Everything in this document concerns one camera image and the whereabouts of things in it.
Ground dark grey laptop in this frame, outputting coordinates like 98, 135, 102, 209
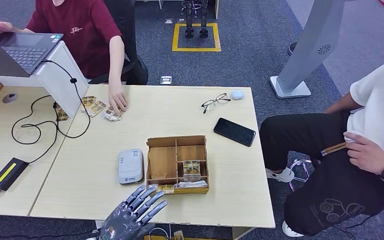
0, 28, 64, 79

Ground black laptop power cable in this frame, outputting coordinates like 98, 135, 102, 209
11, 59, 92, 166

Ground patterned card standing upright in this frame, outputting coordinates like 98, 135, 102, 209
182, 160, 202, 182

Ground black smartphone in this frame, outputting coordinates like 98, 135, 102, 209
213, 117, 257, 148

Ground gold patterned card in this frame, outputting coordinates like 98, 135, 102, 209
80, 96, 97, 108
54, 103, 69, 122
156, 185, 176, 195
103, 105, 124, 122
85, 100, 107, 118

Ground brown strap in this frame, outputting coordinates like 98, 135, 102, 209
320, 142, 348, 157

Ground black robot leg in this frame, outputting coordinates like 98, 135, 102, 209
198, 0, 210, 38
182, 0, 195, 39

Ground grey kiosk stand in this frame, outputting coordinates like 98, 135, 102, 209
269, 0, 345, 100

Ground person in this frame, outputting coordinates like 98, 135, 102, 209
259, 51, 384, 238
0, 0, 129, 115

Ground grey card reader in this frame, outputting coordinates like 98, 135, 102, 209
117, 148, 145, 185

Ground white cable loop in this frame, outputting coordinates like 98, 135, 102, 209
148, 227, 170, 240

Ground chrome stool frame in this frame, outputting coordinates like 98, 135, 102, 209
288, 158, 313, 192

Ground black office chair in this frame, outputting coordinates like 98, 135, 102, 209
89, 0, 149, 86

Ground black frame eyeglasses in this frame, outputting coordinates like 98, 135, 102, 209
200, 93, 232, 115

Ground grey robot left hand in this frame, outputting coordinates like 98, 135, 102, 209
98, 185, 168, 240

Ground wooden compartment box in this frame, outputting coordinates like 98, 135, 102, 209
145, 134, 210, 195

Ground white laptop stand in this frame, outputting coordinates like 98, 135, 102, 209
0, 41, 90, 119

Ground person's left hand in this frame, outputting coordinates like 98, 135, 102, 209
108, 82, 129, 115
343, 131, 384, 176

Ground black power adapter yellow label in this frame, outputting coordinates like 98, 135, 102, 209
0, 157, 30, 192

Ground grey desk cable grommet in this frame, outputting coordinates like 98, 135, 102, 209
2, 93, 18, 105

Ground black floor cable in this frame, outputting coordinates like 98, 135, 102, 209
0, 225, 97, 240

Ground yellow floor tape square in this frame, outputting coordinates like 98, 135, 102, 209
171, 22, 222, 53

